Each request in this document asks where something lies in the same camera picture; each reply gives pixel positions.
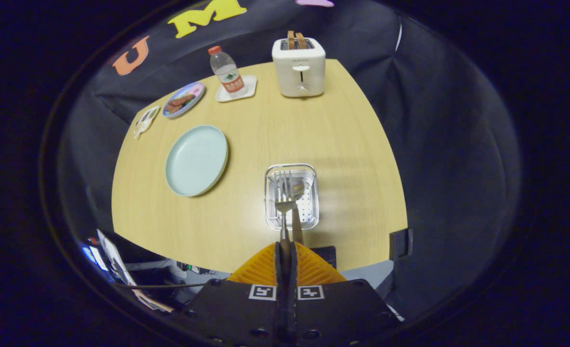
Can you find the metal fork brown handle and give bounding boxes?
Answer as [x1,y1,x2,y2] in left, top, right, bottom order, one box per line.
[274,170,297,244]

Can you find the white divided sauce dish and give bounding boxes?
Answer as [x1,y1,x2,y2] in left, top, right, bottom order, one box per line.
[134,106,161,139]

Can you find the metal spoon brown handle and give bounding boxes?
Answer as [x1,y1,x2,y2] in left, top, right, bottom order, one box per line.
[285,176,307,245]

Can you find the black table clamp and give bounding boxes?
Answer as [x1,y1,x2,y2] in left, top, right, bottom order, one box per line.
[389,228,414,262]

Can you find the dark box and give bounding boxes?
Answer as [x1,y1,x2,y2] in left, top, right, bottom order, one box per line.
[309,246,337,270]

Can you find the colourful patterned plate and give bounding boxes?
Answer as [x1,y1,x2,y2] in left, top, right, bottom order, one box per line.
[162,82,205,119]

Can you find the thin dark cable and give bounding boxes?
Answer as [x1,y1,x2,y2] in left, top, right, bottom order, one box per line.
[114,282,211,290]

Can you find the white printed papers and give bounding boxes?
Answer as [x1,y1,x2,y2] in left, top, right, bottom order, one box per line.
[80,229,175,313]

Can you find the metal wire basket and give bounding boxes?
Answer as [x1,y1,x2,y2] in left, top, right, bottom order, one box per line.
[264,163,320,231]

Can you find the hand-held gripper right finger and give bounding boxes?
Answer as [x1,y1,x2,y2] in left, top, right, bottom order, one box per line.
[287,241,401,347]

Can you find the white toaster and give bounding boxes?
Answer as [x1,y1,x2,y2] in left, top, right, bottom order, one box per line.
[271,37,326,98]

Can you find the brown meat pieces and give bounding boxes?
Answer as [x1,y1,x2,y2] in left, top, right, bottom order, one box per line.
[165,94,195,114]

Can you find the clear water bottle red cap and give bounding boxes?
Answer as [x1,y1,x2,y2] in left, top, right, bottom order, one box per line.
[208,46,247,98]

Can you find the pale green plate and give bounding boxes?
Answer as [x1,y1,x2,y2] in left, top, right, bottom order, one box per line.
[164,125,229,198]

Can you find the white square coaster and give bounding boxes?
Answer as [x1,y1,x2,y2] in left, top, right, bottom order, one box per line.
[215,75,258,103]

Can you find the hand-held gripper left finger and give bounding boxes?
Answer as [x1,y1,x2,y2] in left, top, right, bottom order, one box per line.
[184,241,288,347]

